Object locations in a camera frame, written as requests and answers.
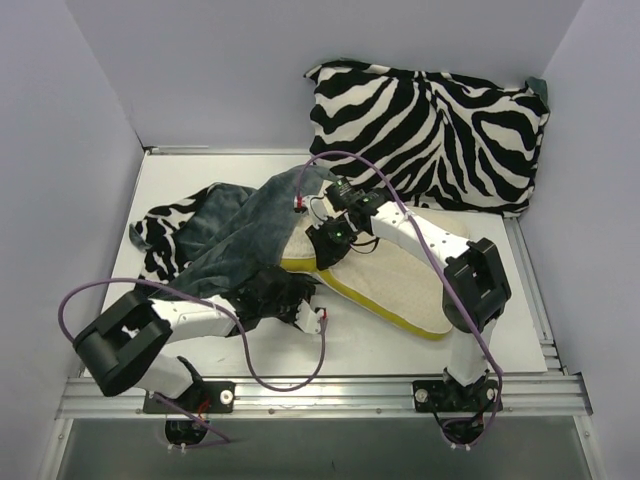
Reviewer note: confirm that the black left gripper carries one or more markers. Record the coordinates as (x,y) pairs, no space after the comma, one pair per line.
(288,293)

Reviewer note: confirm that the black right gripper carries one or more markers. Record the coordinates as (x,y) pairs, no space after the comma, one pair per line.
(325,245)

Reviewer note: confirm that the grey zebra pillowcase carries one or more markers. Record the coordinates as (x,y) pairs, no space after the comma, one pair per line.
(212,240)

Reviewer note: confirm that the cream quilted pillow yellow trim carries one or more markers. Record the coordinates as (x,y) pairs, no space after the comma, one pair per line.
(388,282)

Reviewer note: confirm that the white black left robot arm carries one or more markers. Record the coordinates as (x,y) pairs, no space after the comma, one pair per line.
(123,347)

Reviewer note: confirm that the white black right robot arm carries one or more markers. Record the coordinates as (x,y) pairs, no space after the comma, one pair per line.
(475,285)

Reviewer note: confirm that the zebra print pillow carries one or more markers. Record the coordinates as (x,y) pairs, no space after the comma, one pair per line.
(444,141)

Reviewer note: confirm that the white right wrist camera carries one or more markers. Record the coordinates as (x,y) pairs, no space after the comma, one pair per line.
(314,206)

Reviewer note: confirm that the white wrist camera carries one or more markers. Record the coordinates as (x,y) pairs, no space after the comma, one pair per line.
(310,318)
(314,206)

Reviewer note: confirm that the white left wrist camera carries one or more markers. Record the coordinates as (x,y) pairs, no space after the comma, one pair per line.
(310,318)

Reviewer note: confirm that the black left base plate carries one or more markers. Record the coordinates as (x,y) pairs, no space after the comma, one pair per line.
(207,397)

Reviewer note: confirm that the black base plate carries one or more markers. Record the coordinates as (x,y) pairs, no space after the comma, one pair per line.
(442,396)
(207,397)

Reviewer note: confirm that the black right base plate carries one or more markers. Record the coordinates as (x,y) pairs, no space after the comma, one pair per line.
(442,396)

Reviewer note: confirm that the aluminium back rail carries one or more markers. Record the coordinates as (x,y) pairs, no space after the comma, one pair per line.
(178,150)

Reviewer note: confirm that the aluminium front rail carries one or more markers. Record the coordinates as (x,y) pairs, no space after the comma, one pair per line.
(545,395)

